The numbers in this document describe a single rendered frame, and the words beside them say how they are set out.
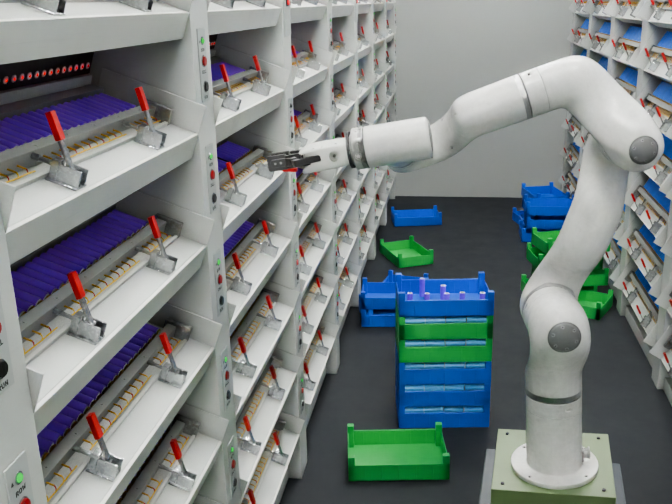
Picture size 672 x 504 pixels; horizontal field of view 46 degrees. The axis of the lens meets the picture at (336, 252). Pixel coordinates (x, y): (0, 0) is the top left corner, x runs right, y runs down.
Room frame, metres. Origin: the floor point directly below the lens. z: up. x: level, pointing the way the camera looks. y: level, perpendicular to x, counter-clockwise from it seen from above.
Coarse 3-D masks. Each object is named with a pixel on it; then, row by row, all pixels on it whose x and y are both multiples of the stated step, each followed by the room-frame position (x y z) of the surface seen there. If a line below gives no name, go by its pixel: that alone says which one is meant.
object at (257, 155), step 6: (258, 150) 2.00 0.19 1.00; (246, 156) 1.91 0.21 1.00; (252, 156) 1.93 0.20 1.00; (258, 156) 1.97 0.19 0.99; (240, 162) 1.84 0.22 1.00; (246, 162) 1.86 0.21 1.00; (252, 162) 1.91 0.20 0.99; (258, 162) 1.93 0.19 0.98; (234, 168) 1.78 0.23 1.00; (240, 168) 1.80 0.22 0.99; (246, 168) 1.85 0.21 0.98; (222, 174) 1.70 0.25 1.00; (228, 174) 1.72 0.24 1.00; (246, 174) 1.81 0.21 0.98; (222, 180) 1.66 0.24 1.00; (228, 180) 1.71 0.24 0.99; (222, 186) 1.68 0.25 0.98
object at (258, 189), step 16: (240, 144) 2.05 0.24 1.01; (256, 144) 2.04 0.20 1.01; (272, 144) 2.04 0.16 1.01; (256, 176) 1.85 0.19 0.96; (224, 192) 1.66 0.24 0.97; (256, 192) 1.73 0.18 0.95; (272, 192) 1.90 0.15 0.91; (224, 208) 1.43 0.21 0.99; (240, 208) 1.59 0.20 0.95; (256, 208) 1.74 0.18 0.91; (224, 224) 1.43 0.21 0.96; (240, 224) 1.60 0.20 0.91; (224, 240) 1.48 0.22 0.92
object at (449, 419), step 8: (400, 408) 2.31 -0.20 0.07; (488, 408) 2.31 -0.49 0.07; (400, 416) 2.31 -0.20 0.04; (408, 416) 2.31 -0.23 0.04; (416, 416) 2.31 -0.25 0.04; (424, 416) 2.31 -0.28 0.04; (432, 416) 2.31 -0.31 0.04; (440, 416) 2.31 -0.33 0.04; (448, 416) 2.31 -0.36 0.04; (456, 416) 2.31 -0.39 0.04; (464, 416) 2.31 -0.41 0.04; (472, 416) 2.31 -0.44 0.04; (480, 416) 2.31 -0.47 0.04; (488, 416) 2.31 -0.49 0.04; (400, 424) 2.31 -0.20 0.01; (408, 424) 2.31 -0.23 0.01; (416, 424) 2.31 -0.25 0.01; (424, 424) 2.31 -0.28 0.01; (432, 424) 2.31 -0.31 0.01; (448, 424) 2.31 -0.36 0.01; (456, 424) 2.31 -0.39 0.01; (464, 424) 2.31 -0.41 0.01; (472, 424) 2.31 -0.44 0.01; (480, 424) 2.31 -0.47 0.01; (488, 424) 2.31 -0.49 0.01
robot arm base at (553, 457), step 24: (528, 408) 1.52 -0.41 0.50; (552, 408) 1.48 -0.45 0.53; (576, 408) 1.49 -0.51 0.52; (528, 432) 1.52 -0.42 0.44; (552, 432) 1.48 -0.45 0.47; (576, 432) 1.49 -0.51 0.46; (528, 456) 1.53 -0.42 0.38; (552, 456) 1.48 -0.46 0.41; (576, 456) 1.49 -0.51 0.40; (528, 480) 1.47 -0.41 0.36; (552, 480) 1.46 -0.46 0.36; (576, 480) 1.45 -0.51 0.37
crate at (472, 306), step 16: (480, 272) 2.49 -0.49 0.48; (400, 288) 2.49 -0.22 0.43; (416, 288) 2.51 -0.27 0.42; (432, 288) 2.50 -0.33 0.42; (448, 288) 2.50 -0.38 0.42; (464, 288) 2.50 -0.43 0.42; (480, 288) 2.49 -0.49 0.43; (400, 304) 2.31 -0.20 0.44; (416, 304) 2.31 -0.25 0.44; (432, 304) 2.31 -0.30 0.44; (448, 304) 2.31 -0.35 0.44; (464, 304) 2.31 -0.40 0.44; (480, 304) 2.31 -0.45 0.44
